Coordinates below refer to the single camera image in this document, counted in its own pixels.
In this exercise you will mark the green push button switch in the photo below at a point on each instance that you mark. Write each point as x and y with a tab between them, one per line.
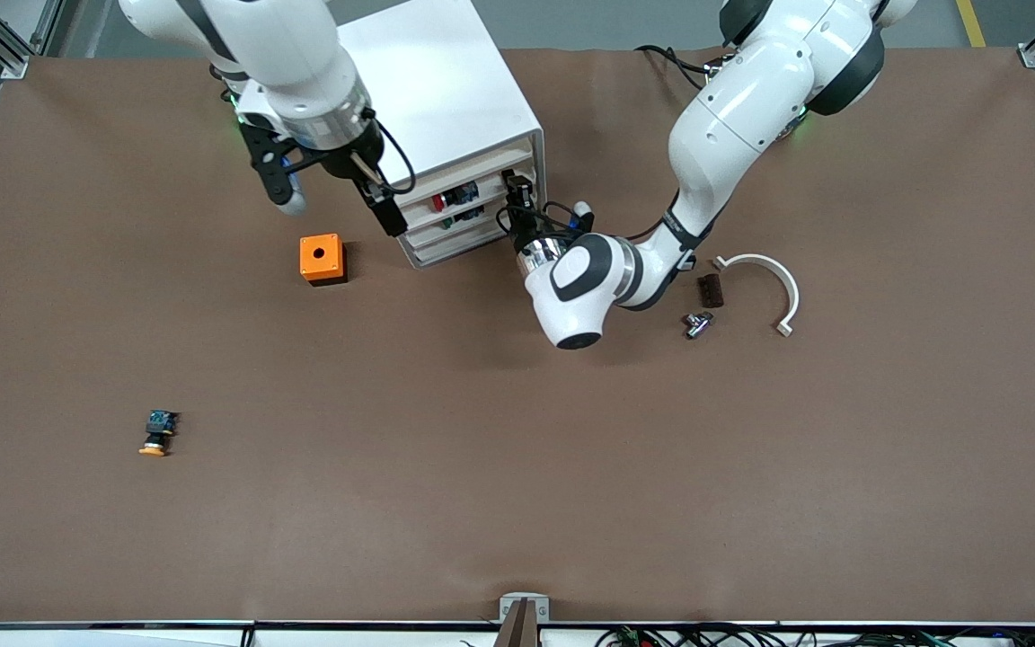
448	222

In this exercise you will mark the grey metal table bracket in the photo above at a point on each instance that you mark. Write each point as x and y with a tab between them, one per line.
508	607

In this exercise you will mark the white curved plastic bracket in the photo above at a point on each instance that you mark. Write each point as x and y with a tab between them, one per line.
791	292

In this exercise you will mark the brown wedge-shaped mount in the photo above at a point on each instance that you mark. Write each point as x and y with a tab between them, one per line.
517	633

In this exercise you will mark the dark brown terminal block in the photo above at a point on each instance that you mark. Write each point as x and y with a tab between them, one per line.
712	292

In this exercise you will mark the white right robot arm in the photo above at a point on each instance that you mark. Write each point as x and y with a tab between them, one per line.
275	45

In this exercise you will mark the yellow push button switch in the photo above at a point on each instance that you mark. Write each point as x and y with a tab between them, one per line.
158	422

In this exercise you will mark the table cover sheet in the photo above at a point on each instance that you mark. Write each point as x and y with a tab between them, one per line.
517	449

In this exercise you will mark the orange box with hole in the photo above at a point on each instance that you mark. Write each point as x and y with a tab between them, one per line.
309	261

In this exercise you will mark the black table edge rail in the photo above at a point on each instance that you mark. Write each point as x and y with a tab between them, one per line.
212	623

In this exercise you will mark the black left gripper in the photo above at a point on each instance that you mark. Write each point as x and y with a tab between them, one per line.
525	232

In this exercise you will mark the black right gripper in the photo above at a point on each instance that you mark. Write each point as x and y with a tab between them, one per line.
351	161

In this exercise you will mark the red push button switch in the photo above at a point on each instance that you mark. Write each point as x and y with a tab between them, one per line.
438	202

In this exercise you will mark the silver key switch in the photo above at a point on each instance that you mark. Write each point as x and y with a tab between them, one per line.
697	326

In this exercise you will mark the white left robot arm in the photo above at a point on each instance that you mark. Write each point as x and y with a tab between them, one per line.
733	117

